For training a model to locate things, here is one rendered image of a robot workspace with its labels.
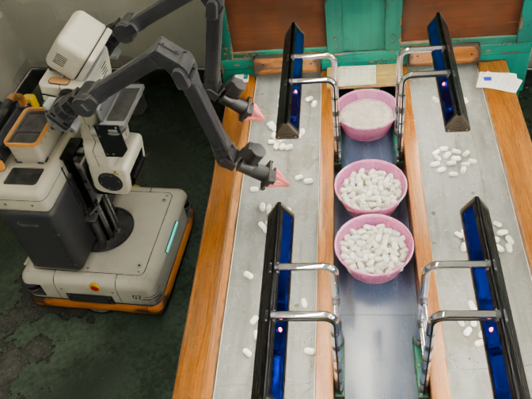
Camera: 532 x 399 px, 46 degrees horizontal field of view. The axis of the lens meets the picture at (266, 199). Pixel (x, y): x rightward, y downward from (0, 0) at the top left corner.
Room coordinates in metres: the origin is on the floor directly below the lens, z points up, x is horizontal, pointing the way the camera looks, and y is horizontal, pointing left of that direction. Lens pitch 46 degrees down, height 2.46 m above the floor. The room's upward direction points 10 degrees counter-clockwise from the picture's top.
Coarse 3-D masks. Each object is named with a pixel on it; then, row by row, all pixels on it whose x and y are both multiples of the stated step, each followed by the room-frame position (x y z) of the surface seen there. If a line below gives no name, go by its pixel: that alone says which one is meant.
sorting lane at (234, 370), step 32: (256, 96) 2.28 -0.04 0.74; (320, 96) 2.20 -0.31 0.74; (256, 128) 2.06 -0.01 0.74; (320, 128) 1.99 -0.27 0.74; (288, 160) 1.83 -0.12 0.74; (256, 192) 1.69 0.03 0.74; (288, 192) 1.66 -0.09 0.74; (256, 224) 1.53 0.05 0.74; (256, 256) 1.38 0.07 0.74; (256, 288) 1.25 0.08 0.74; (224, 320) 1.14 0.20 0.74; (224, 352) 1.03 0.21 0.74; (288, 352) 0.99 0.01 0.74; (224, 384) 0.92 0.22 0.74; (288, 384) 0.89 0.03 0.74
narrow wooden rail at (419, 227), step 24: (408, 96) 2.06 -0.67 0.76; (408, 120) 1.91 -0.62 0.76; (408, 144) 1.78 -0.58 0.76; (408, 168) 1.65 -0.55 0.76; (408, 192) 1.53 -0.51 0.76; (408, 216) 1.49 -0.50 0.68; (432, 288) 1.11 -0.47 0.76; (432, 312) 1.03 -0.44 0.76; (432, 360) 0.87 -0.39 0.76; (432, 384) 0.80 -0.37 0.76
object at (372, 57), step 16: (496, 48) 2.21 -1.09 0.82; (512, 48) 2.20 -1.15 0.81; (528, 48) 2.19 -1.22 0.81; (224, 64) 2.45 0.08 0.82; (240, 64) 2.43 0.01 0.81; (352, 64) 2.33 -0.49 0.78; (368, 64) 2.32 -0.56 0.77; (464, 64) 2.24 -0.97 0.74; (512, 64) 2.20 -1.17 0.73; (224, 80) 2.45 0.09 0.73
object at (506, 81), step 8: (480, 72) 2.13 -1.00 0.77; (488, 72) 2.12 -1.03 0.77; (480, 80) 2.08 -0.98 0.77; (488, 80) 2.07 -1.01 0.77; (496, 80) 2.06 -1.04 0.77; (504, 80) 2.05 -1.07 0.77; (512, 80) 2.04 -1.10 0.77; (520, 80) 2.04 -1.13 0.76; (496, 88) 2.01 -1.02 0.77; (504, 88) 2.00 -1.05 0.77; (512, 88) 1.99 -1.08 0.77
